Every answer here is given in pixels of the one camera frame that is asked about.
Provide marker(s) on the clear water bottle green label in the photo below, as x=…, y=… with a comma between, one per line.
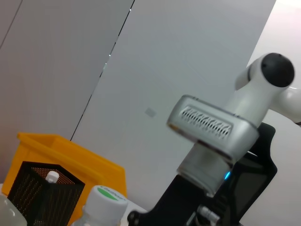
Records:
x=103, y=207

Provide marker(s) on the black mesh pen holder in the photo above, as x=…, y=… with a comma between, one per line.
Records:
x=47, y=202

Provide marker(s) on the yellow plastic storage bin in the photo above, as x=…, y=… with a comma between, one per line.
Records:
x=70, y=155

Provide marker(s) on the mint green retractable pen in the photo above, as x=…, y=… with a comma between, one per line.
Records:
x=51, y=177

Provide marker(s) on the green glass fruit bowl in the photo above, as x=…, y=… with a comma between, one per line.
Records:
x=9, y=212

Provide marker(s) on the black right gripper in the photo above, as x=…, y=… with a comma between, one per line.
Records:
x=174, y=204

